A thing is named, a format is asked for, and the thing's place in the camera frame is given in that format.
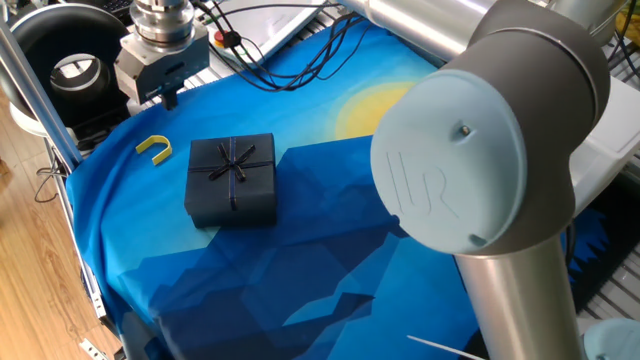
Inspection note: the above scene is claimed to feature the silver Schunk gripper body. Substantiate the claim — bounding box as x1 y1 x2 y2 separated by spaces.
113 35 211 106

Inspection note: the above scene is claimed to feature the white plastic drawer box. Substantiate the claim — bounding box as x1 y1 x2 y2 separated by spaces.
569 74 640 216

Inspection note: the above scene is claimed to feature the white gripper adapter plate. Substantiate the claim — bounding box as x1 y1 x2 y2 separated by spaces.
119 23 209 69

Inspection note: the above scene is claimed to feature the yellow U-shaped piece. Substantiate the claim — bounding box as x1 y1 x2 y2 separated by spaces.
135 134 174 167

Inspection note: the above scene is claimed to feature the silver force torque sensor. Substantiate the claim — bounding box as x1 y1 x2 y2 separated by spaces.
128 0 197 50

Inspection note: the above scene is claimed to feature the black keyboard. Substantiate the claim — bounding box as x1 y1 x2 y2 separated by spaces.
99 0 135 14

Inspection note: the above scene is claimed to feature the white teach pendant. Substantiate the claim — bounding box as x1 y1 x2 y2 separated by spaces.
207 0 330 64

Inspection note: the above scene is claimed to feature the black round container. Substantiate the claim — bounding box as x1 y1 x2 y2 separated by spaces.
9 3 134 151

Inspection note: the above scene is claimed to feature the blue landscape print tablecloth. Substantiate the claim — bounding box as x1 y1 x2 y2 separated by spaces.
64 19 611 360

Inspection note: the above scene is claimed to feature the yellow tape piece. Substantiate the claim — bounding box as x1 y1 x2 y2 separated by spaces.
615 7 640 49

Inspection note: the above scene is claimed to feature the black ridged foam mat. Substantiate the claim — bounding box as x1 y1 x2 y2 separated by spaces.
569 174 640 314

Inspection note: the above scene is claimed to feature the light blue joint cap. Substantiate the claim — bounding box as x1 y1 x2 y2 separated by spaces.
582 317 640 360

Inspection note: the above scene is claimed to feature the green-tipped grey cable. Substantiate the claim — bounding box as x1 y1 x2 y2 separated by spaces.
197 0 224 26

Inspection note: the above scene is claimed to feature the black sensor cable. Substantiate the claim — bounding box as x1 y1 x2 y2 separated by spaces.
192 0 374 94

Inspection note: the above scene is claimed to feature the aluminium frame beam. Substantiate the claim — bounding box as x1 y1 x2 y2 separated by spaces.
0 19 84 171

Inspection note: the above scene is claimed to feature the thin black floor cable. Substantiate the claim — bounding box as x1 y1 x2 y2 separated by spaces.
33 149 67 204

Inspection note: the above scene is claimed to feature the silver metal bracket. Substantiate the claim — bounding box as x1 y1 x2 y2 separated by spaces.
78 338 110 360

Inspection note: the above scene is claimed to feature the white cable tie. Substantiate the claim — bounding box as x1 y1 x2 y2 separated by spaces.
407 334 489 360

